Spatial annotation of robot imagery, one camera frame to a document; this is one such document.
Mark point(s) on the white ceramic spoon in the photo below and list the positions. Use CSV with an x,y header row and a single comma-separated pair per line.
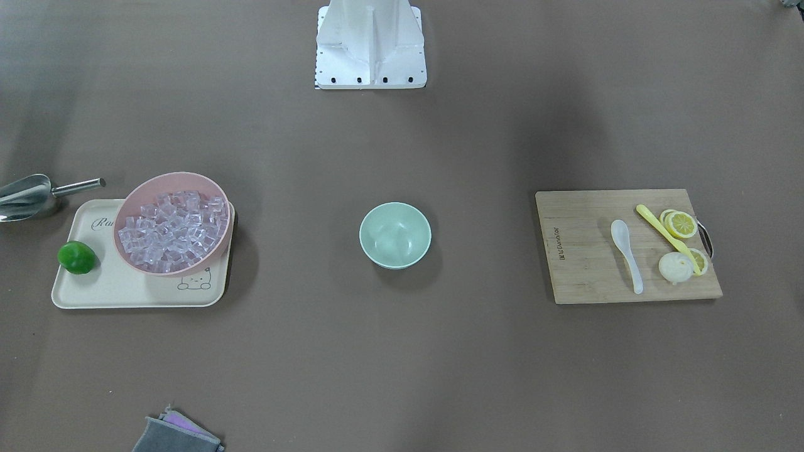
x,y
621,235

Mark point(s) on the mint green bowl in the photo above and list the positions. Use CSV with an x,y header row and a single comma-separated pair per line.
x,y
395,235

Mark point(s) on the pile of clear ice cubes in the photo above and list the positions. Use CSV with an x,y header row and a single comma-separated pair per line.
x,y
174,232

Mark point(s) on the pink bowl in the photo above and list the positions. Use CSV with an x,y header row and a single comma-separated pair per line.
x,y
169,183

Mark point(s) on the metal ice scoop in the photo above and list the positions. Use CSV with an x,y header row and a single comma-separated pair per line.
x,y
36,196

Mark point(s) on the wooden cutting board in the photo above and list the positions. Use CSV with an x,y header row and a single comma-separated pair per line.
x,y
585,265

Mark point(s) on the lemon slice stack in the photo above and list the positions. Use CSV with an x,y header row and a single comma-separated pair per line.
x,y
680,225

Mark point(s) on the yellow plastic knife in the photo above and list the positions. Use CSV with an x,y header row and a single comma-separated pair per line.
x,y
650,218

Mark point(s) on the cream rabbit tray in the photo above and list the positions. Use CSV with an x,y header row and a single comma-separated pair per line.
x,y
114,284

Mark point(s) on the single lemon slice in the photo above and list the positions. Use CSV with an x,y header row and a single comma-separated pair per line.
x,y
701,260

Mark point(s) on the grey and purple cloth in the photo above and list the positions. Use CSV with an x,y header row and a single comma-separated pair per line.
x,y
174,431

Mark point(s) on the green lime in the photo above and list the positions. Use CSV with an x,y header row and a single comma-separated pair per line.
x,y
77,257

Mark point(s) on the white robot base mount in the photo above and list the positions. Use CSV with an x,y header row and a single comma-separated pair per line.
x,y
370,45

